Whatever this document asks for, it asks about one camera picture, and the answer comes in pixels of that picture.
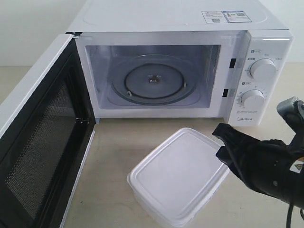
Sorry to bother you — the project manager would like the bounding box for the warning label sticker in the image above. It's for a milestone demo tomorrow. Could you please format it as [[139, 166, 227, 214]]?
[[201, 10, 252, 24]]

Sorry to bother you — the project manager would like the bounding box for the white microwave oven body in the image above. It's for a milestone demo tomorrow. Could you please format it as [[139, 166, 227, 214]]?
[[66, 0, 294, 126]]

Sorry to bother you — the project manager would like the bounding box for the lower white control knob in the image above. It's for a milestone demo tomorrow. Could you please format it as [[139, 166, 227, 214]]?
[[240, 89, 265, 109]]

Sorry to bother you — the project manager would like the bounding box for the white lidded plastic container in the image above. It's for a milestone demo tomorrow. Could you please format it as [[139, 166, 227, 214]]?
[[127, 128, 229, 228]]

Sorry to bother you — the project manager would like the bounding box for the white microwave door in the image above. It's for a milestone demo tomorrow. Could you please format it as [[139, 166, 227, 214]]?
[[0, 34, 95, 228]]

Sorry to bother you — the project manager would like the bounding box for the upper white control knob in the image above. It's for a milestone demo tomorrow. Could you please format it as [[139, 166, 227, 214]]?
[[249, 58, 277, 81]]

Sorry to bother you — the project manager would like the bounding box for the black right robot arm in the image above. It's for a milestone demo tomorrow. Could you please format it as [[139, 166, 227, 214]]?
[[212, 123, 304, 209]]

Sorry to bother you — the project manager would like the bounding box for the white control knob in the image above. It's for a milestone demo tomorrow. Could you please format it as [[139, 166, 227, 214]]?
[[249, 58, 277, 81], [240, 89, 265, 109]]

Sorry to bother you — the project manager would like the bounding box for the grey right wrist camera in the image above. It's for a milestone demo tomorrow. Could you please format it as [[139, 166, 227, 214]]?
[[276, 96, 304, 133]]

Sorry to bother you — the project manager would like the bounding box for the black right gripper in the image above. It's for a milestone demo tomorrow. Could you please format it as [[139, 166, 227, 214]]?
[[212, 123, 292, 192]]

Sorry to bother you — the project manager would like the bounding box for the glass turntable plate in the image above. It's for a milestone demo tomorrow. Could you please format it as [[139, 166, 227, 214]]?
[[109, 54, 197, 106]]

